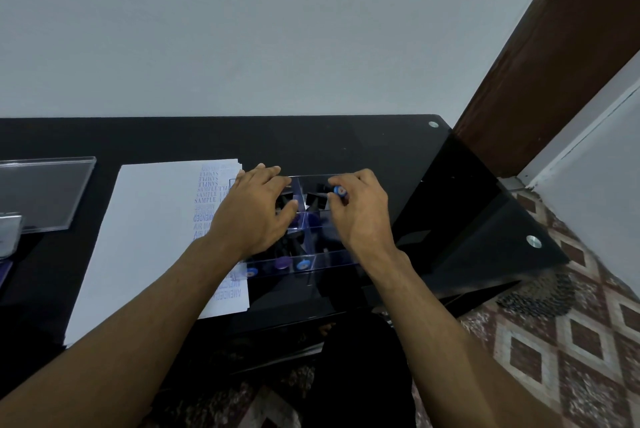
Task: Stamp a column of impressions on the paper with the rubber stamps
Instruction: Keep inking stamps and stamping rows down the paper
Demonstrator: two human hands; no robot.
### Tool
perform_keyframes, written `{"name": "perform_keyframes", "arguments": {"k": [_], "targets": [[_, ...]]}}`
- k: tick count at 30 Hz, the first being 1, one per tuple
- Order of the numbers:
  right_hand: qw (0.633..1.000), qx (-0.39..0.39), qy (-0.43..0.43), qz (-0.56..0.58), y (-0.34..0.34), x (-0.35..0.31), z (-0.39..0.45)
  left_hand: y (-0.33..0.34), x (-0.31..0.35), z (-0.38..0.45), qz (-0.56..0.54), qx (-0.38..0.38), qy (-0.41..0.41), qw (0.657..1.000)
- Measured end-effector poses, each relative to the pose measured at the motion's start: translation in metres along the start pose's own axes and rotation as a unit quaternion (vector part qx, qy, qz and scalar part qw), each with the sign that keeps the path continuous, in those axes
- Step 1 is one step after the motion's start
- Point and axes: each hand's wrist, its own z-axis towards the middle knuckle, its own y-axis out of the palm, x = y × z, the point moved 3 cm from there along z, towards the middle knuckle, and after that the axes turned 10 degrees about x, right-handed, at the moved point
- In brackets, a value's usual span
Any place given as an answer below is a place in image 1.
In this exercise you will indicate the person's right hand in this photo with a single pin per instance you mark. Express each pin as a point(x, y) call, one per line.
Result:
point(362, 222)

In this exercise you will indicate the person's left middle finger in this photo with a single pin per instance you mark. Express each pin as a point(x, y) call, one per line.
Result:
point(270, 172)

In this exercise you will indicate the person's black clothing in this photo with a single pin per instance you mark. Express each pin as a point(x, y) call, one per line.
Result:
point(370, 372)

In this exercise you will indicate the clear acrylic organizer box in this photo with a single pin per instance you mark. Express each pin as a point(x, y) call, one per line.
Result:
point(320, 237)

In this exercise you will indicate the person's left forearm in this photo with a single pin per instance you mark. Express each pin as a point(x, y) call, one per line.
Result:
point(125, 337)

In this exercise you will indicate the person's left hand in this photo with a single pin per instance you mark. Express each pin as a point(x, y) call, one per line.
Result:
point(247, 220)

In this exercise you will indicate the purple booklet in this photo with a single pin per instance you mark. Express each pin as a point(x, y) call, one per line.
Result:
point(4, 275)

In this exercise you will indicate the person's right thumb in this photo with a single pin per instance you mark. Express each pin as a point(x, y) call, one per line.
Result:
point(337, 206)

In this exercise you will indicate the purple marker cap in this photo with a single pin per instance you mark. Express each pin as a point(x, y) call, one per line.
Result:
point(280, 265)

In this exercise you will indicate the blue capped marker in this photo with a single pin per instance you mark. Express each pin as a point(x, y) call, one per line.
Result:
point(340, 190)

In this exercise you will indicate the person's left thumb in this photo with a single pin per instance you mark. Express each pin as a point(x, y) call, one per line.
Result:
point(288, 215)

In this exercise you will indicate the brown wooden door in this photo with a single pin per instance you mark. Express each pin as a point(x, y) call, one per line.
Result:
point(545, 62)

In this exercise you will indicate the blue marker cap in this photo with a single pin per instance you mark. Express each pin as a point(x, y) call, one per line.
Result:
point(302, 264)
point(250, 272)

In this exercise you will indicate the person's right forearm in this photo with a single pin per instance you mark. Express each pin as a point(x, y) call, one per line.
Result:
point(450, 347)

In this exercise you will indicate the stack of white paper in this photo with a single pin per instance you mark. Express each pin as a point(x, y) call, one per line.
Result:
point(150, 232)

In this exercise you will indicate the dark beaded floor pile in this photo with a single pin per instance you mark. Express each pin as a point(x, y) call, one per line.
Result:
point(537, 295)

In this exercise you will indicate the clear acrylic sign holder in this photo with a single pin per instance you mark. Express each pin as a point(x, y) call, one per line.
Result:
point(42, 192)

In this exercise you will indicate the grey flat device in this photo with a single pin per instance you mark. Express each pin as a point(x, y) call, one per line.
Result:
point(7, 235)

